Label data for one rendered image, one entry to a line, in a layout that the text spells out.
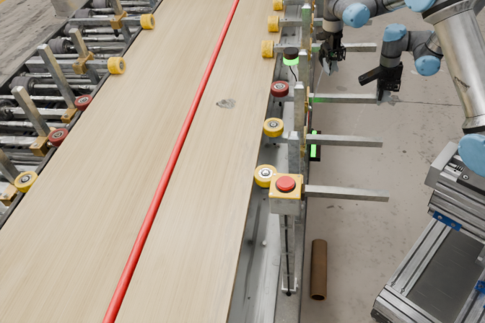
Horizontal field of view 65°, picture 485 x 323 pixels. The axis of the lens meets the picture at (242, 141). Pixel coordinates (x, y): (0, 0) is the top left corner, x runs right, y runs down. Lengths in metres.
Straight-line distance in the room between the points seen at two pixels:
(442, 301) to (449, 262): 0.20
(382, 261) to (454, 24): 1.46
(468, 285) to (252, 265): 1.00
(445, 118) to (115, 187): 2.35
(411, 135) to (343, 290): 1.25
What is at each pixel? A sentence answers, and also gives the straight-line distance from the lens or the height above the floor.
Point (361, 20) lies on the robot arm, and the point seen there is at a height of 1.28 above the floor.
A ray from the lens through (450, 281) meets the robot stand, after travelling 1.99.
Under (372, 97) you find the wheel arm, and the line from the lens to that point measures 1.70.
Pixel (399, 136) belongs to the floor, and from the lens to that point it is 2.82.
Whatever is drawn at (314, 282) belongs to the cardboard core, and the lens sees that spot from 2.02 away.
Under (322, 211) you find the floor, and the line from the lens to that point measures 2.32.
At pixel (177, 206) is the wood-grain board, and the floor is 0.90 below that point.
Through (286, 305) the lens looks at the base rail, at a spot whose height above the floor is 0.70.
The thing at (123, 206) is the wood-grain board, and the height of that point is 0.90.
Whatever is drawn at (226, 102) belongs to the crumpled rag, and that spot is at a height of 0.91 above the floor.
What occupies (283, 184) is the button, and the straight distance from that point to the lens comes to 0.85.
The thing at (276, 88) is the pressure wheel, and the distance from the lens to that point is 1.67.
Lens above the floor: 1.90
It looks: 44 degrees down
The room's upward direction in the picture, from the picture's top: 8 degrees counter-clockwise
